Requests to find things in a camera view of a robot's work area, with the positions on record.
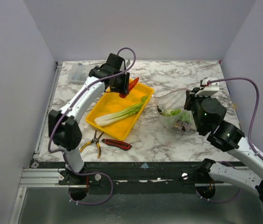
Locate purple cable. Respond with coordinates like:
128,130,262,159
200,77,263,203
47,48,137,205

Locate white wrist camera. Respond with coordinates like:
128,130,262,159
195,77,220,97
123,59,131,70

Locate yellow plastic tray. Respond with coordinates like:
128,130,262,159
85,82,154,141

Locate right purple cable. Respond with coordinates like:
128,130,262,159
200,77,263,203

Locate clear zip top bag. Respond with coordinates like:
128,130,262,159
153,88,196,133

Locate toy celery bunch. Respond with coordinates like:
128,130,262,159
94,95,148,127

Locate green toy cabbage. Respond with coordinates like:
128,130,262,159
161,109,173,117

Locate clear plastic screw box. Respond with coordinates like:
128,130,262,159
68,63,91,84

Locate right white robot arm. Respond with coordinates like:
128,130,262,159
184,88,263,203

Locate red black utility knife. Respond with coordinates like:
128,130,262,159
102,139,132,151

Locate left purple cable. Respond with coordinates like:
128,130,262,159
47,48,137,205

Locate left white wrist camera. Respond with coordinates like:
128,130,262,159
123,59,131,70

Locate yellow handled pliers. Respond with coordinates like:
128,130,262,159
79,129,104,159

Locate black metal base rail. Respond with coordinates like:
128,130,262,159
31,161,216,198

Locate green toy grapes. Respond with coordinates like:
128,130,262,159
171,109,191,123

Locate red toy chili pepper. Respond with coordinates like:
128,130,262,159
119,77,139,98

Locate aluminium extrusion frame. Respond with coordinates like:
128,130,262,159
19,169,59,188

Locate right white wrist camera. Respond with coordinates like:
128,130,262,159
195,77,220,97

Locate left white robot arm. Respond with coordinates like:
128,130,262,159
48,53,129,184

